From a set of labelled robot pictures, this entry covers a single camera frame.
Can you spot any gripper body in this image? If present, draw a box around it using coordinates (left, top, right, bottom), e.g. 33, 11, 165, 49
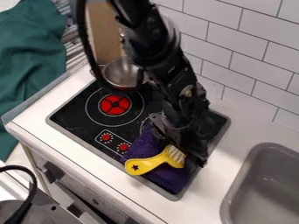
160, 107, 214, 156

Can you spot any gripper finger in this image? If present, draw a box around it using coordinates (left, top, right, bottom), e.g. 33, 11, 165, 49
148, 113, 177, 148
183, 144, 208, 168

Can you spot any yellow brush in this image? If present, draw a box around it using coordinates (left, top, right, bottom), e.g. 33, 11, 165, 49
123, 144, 189, 177

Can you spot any purple cloth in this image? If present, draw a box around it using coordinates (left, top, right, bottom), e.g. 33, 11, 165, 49
119, 124, 197, 195

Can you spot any silver pot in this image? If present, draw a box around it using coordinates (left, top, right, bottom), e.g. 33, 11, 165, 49
100, 56, 149, 90

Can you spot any toy sink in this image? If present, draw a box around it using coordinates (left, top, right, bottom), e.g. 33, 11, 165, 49
218, 142, 299, 224

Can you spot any toy stove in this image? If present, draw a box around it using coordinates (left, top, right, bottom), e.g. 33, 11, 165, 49
45, 78, 232, 202

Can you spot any wooden board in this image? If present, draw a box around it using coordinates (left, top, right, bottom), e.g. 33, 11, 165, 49
84, 0, 124, 67

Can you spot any green cloth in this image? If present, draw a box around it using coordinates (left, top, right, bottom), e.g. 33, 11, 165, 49
0, 0, 68, 162

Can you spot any black cable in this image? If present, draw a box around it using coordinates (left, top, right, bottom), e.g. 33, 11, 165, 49
0, 164, 39, 224

